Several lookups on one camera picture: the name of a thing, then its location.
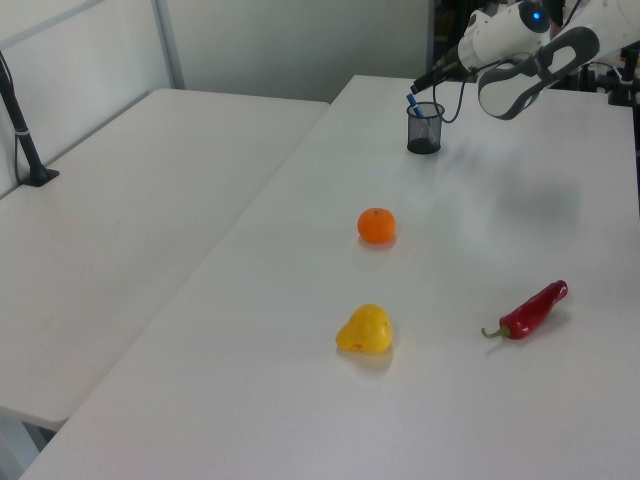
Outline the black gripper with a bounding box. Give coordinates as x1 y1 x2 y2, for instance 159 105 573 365
410 46 464 95

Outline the black mesh pen cup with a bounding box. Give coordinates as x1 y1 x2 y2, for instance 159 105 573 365
405 101 447 155

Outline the orange mandarin fruit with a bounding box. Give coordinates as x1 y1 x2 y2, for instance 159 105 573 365
356 206 398 245

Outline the red chili pepper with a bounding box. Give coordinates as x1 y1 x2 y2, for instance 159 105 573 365
480 279 570 343

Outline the white side table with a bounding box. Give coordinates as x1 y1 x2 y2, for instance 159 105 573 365
0 88 332 432

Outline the black pole with base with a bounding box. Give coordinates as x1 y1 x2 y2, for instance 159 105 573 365
0 49 61 188

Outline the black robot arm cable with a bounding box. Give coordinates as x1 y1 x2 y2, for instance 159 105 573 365
431 58 531 125

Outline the black background camera stand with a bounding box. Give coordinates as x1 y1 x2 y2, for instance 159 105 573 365
579 47 640 107

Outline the grey partition frame post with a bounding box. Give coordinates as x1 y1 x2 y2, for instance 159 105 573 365
151 0 187 92

